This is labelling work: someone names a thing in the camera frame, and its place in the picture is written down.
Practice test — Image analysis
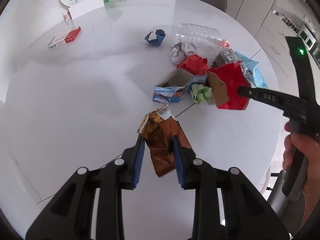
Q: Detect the brown torn carton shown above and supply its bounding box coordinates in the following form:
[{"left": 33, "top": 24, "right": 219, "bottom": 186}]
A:
[{"left": 138, "top": 105, "right": 191, "bottom": 177}]

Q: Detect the blue printed carton box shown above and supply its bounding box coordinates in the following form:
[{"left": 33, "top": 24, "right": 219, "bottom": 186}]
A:
[{"left": 152, "top": 68, "right": 207, "bottom": 104}]

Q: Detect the yellow green paper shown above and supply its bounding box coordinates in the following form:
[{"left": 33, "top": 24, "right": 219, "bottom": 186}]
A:
[{"left": 190, "top": 84, "right": 213, "bottom": 104}]

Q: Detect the red torn cardboard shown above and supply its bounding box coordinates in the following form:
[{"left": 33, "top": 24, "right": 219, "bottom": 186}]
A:
[{"left": 207, "top": 62, "right": 251, "bottom": 111}]

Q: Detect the grey printed plastic bag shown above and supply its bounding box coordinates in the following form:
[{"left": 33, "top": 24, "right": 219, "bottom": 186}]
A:
[{"left": 212, "top": 48, "right": 242, "bottom": 68}]

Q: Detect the red paper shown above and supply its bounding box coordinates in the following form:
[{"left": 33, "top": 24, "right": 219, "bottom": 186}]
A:
[{"left": 177, "top": 54, "right": 209, "bottom": 75}]

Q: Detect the pink paper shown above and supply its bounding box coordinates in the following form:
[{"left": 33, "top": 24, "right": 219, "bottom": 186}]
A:
[{"left": 220, "top": 40, "right": 230, "bottom": 48}]

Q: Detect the white printed paper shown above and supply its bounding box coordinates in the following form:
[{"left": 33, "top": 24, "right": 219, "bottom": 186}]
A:
[{"left": 170, "top": 41, "right": 197, "bottom": 64}]

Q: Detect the blue paper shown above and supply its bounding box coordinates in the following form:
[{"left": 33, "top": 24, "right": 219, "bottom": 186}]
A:
[{"left": 144, "top": 29, "right": 166, "bottom": 47}]

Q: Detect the person's right hand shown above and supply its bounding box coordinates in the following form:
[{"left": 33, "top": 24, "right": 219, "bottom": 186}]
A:
[{"left": 283, "top": 133, "right": 320, "bottom": 226}]

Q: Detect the blue surgical mask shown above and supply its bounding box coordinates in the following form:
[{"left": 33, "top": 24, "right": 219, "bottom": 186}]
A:
[{"left": 235, "top": 51, "right": 268, "bottom": 89}]

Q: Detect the beige drawer cabinet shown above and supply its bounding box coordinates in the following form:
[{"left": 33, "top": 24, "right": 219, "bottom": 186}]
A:
[{"left": 255, "top": 11, "right": 297, "bottom": 84}]

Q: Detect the clear plastic bottle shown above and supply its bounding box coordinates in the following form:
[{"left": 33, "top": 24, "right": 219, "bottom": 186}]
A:
[{"left": 175, "top": 23, "right": 225, "bottom": 56}]

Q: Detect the red white small box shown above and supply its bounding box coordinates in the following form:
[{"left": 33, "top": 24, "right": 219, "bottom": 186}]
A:
[{"left": 48, "top": 27, "right": 81, "bottom": 49}]

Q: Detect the white card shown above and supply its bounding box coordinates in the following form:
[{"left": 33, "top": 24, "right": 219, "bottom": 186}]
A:
[{"left": 68, "top": 0, "right": 104, "bottom": 20}]

